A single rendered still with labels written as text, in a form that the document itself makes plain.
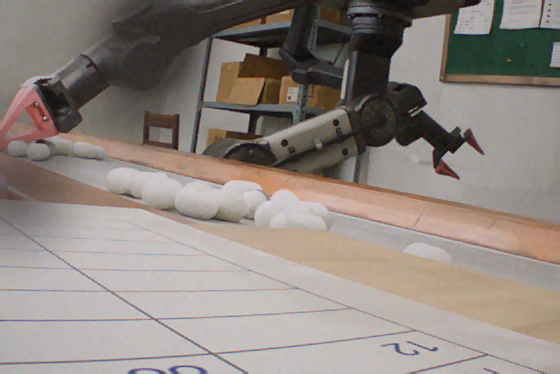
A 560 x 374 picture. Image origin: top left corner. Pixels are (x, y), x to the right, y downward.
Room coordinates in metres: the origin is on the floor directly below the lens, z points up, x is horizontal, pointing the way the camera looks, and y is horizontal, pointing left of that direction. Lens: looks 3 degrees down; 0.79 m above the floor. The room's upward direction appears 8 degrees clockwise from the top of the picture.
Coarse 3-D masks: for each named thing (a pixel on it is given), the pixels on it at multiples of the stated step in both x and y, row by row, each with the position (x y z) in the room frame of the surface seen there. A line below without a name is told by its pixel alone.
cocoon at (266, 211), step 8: (272, 200) 0.39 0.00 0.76; (264, 208) 0.38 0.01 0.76; (272, 208) 0.38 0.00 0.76; (280, 208) 0.38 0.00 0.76; (288, 208) 0.38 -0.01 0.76; (296, 208) 0.39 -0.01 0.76; (304, 208) 0.39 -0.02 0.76; (312, 208) 0.39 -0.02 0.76; (256, 216) 0.39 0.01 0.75; (264, 216) 0.38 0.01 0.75; (272, 216) 0.38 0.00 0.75; (256, 224) 0.39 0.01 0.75; (264, 224) 0.38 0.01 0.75
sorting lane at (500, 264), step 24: (48, 168) 0.65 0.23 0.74; (72, 168) 0.69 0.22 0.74; (96, 168) 0.75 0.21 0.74; (144, 168) 0.87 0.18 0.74; (336, 216) 0.59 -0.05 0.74; (360, 240) 0.44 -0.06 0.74; (384, 240) 0.46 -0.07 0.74; (408, 240) 0.48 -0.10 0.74; (432, 240) 0.50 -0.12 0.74; (456, 264) 0.38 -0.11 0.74; (480, 264) 0.39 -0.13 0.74; (504, 264) 0.41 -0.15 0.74; (528, 264) 0.42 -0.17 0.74; (552, 264) 0.43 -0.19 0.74; (552, 288) 0.33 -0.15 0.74
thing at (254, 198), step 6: (246, 192) 0.47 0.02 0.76; (252, 192) 0.47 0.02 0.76; (258, 192) 0.47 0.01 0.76; (246, 198) 0.46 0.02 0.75; (252, 198) 0.46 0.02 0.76; (258, 198) 0.46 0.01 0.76; (264, 198) 0.47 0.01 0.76; (252, 204) 0.46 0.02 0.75; (258, 204) 0.46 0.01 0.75; (252, 210) 0.46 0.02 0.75; (246, 216) 0.47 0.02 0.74; (252, 216) 0.46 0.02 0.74
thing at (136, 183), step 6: (138, 174) 0.49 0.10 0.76; (144, 174) 0.49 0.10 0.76; (150, 174) 0.50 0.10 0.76; (132, 180) 0.49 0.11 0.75; (138, 180) 0.49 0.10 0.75; (144, 180) 0.49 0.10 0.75; (132, 186) 0.49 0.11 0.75; (138, 186) 0.49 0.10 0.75; (132, 192) 0.49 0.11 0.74; (138, 192) 0.49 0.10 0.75
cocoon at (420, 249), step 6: (408, 246) 0.31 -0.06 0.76; (414, 246) 0.31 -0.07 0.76; (420, 246) 0.31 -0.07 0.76; (426, 246) 0.30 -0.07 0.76; (432, 246) 0.30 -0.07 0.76; (408, 252) 0.31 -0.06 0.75; (414, 252) 0.30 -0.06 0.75; (420, 252) 0.30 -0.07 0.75; (426, 252) 0.30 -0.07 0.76; (432, 252) 0.30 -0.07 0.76; (438, 252) 0.29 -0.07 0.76; (444, 252) 0.30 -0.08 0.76; (432, 258) 0.29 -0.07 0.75; (438, 258) 0.29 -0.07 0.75; (444, 258) 0.29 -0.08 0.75; (450, 258) 0.30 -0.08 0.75
